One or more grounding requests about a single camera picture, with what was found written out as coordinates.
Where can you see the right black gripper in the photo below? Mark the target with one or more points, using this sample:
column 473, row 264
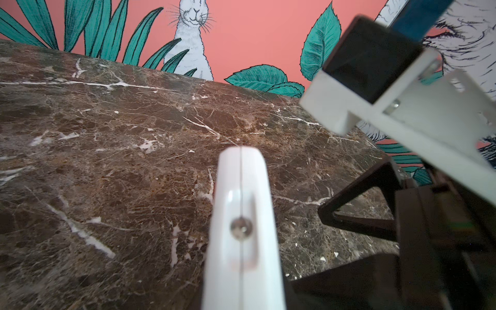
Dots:
column 445, row 231

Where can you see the white remote control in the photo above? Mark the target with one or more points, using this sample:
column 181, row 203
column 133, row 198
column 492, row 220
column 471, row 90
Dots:
column 242, row 266

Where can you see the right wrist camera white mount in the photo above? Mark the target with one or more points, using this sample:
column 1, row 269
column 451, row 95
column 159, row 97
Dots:
column 422, row 73

